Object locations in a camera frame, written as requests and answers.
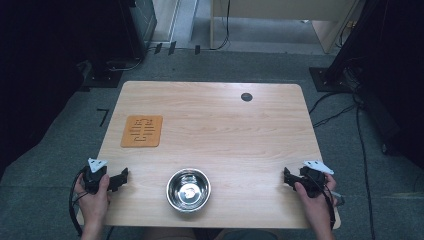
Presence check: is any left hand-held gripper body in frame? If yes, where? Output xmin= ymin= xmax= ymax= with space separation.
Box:
xmin=81 ymin=157 xmax=109 ymax=196

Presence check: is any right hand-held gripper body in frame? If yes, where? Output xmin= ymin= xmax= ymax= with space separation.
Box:
xmin=298 ymin=159 xmax=335 ymax=199

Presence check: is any stainless steel bowl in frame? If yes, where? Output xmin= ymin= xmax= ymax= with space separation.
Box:
xmin=166 ymin=168 xmax=212 ymax=214

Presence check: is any person's right hand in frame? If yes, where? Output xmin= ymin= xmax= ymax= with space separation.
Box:
xmin=293 ymin=172 xmax=338 ymax=218

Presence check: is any person's left hand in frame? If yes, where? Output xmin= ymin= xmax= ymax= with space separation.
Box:
xmin=73 ymin=172 xmax=111 ymax=225

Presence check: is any orange cut-out mat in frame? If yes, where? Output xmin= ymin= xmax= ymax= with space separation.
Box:
xmin=119 ymin=114 xmax=164 ymax=149

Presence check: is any angled black floor tape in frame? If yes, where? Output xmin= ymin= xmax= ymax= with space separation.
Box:
xmin=96 ymin=107 xmax=110 ymax=128

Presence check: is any black metal stand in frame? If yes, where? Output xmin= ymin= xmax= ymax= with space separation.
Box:
xmin=308 ymin=0 xmax=388 ymax=94

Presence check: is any dark equipment cabinet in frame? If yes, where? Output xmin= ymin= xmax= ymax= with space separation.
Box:
xmin=119 ymin=0 xmax=158 ymax=62

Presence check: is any grey cable plug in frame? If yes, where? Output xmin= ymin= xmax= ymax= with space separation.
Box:
xmin=331 ymin=191 xmax=346 ymax=207

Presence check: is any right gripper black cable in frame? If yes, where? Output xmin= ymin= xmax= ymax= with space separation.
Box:
xmin=318 ymin=181 xmax=337 ymax=231

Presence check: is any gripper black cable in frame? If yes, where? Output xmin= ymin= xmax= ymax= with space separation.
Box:
xmin=68 ymin=169 xmax=88 ymax=238
xmin=318 ymin=181 xmax=337 ymax=231

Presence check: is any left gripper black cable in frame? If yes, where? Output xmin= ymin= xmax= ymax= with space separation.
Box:
xmin=68 ymin=169 xmax=88 ymax=238

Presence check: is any long black floor cable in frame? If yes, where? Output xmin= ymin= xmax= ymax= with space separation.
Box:
xmin=354 ymin=105 xmax=377 ymax=240

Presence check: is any black stand base plate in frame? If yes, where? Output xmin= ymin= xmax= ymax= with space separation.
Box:
xmin=81 ymin=67 xmax=124 ymax=89

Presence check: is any hanging black cable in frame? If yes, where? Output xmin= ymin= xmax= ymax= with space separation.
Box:
xmin=212 ymin=0 xmax=232 ymax=52

